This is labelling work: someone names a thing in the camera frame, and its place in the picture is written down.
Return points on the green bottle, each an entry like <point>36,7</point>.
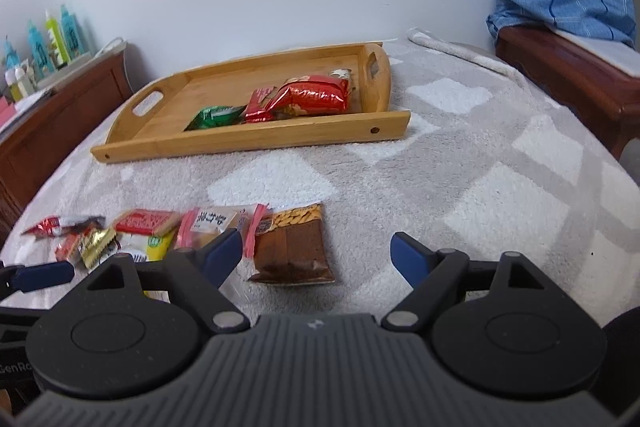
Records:
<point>56,39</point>

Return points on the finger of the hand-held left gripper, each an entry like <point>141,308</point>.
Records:
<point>42,276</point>

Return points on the red long bar packet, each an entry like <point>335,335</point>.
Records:
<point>260,104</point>

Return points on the grey white checked blanket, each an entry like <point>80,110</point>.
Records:
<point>450,167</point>

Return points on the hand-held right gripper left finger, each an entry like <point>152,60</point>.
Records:
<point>222,254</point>

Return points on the wooden cabinet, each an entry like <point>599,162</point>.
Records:
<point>60,132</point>

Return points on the brown nut packet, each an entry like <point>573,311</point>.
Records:
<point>292,247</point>

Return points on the white bottle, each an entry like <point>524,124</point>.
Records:
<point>14,87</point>
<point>27,79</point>

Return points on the light blue bottle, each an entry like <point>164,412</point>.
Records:
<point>11,54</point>

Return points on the red crinkly nut bag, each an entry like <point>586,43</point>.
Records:
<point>312,97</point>

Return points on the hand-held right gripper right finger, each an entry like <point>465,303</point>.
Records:
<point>410,257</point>

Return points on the wooden tray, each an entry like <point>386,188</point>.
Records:
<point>240,142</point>

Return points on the white gold dotted candy packet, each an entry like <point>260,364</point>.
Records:
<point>97,247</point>

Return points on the pink clear snack packet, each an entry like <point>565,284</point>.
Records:
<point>215,219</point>

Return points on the white power strip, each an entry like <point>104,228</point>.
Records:
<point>110,46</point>

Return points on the dark red long snack packet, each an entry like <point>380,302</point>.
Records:
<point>47,225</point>

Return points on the red snack packet tan border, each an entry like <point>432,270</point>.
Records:
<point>145,222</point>

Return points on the yellow wafer packet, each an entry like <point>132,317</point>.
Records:
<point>160,247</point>

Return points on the pink box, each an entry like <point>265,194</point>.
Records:
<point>6,111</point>

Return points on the small red sausage stick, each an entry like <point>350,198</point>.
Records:
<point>67,248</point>

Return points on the green snack packet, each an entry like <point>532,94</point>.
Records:
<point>215,117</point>

